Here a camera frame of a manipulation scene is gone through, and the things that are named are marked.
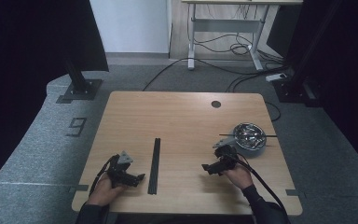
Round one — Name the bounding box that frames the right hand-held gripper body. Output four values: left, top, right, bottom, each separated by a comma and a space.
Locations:
213, 138, 241, 173

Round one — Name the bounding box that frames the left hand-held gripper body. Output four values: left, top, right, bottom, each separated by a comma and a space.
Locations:
106, 150, 135, 189

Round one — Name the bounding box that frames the shiny metal bowl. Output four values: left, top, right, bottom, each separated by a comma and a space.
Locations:
232, 122, 268, 159

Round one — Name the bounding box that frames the person's right hand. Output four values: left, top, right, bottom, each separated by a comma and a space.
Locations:
222, 163, 255, 191

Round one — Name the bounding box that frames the person's left hand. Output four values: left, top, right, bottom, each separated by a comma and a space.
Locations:
87, 173, 127, 207

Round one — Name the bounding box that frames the black chopstick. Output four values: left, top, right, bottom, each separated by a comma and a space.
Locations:
154, 137, 161, 195
147, 137, 158, 195

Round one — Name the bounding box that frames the dark tape strip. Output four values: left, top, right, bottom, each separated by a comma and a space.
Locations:
285, 189, 307, 198
68, 184, 90, 192

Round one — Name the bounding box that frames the black metal stand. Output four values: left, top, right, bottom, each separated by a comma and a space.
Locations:
272, 0, 344, 108
55, 59, 103, 105

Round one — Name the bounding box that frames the white power strip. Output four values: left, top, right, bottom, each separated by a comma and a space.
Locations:
265, 73, 288, 83

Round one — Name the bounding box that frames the black curtain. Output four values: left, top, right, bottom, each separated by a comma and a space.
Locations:
0, 0, 110, 197
266, 0, 358, 178

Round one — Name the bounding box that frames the left hand-held gripper cable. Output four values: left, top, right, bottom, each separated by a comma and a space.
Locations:
88, 154, 119, 197

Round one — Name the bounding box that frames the black ribbed rail strip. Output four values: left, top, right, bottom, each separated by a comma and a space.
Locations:
150, 137, 160, 195

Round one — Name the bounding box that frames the black cable loop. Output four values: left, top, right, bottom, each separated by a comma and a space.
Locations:
264, 101, 282, 123

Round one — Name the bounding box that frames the long black floor cable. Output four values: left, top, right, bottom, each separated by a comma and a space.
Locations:
142, 57, 288, 92

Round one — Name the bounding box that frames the tangle of black cables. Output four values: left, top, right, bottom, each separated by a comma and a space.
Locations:
187, 4, 285, 63

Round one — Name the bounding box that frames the white desk frame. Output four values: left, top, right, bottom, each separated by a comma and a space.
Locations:
181, 0, 304, 72

